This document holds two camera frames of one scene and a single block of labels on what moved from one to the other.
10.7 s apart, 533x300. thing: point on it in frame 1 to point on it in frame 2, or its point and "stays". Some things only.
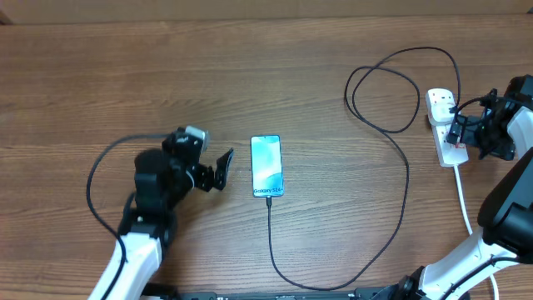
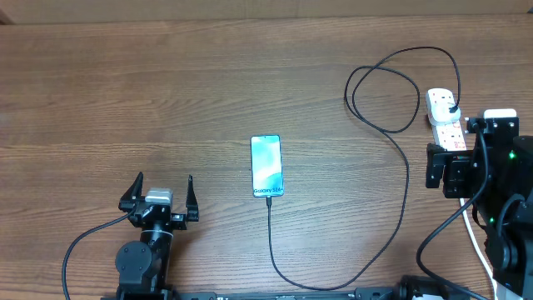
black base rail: [164, 292] stays
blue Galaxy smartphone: [266, 165] stays
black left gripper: [206, 180] to [179, 221]
